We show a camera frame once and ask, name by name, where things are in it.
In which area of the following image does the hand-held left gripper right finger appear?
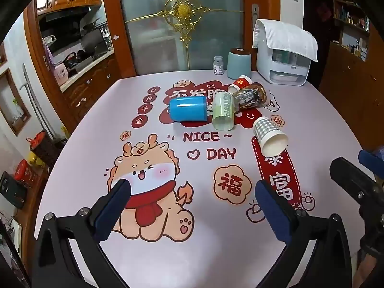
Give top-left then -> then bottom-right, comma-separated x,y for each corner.
254,180 -> 352,288

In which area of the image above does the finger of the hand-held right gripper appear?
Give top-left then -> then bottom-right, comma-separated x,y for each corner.
358,145 -> 384,177
329,156 -> 384,205

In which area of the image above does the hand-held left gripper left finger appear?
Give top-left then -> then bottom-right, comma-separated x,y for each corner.
31,179 -> 132,288

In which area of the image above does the checked paper cup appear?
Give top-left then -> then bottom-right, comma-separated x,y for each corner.
252,116 -> 289,157

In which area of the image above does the translucent green cup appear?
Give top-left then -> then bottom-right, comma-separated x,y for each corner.
212,92 -> 240,132

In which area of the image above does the dark printed cup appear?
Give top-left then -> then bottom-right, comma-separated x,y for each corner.
233,85 -> 268,111

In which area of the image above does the blue cup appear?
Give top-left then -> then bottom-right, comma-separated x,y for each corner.
169,96 -> 208,122

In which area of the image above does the red paper cup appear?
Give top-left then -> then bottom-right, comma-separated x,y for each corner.
228,75 -> 252,95

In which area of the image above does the dark woven basket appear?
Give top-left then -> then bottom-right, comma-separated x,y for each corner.
28,130 -> 67,168

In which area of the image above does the yellow container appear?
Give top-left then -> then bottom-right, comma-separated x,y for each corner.
28,152 -> 45,167

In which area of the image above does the red round tin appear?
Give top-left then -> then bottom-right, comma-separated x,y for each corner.
15,159 -> 38,185

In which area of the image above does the black box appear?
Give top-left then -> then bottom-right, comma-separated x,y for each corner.
0,171 -> 29,210

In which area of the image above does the white countertop appliance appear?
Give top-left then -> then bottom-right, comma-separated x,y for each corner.
256,40 -> 309,86

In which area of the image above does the wooden kitchen base cabinet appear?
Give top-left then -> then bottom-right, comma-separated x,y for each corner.
60,52 -> 123,123

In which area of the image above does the wooden shelf unit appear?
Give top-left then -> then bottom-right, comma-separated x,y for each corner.
328,0 -> 372,66

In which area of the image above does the wooden framed picture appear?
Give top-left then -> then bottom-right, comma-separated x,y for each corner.
0,67 -> 32,137

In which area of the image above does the pink rice cooker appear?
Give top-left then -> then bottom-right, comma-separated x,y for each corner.
53,62 -> 70,86

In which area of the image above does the white quilted cloth cover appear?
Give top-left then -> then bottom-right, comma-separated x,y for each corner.
252,18 -> 318,63

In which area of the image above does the teal canister with brown lid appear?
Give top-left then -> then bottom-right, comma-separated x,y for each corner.
226,48 -> 251,80

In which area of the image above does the black kettle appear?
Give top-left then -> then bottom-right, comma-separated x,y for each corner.
64,52 -> 80,70

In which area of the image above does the black range hood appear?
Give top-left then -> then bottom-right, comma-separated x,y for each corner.
38,5 -> 101,33

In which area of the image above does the frosted glass door gold ornament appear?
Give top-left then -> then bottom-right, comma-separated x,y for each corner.
118,0 -> 244,75

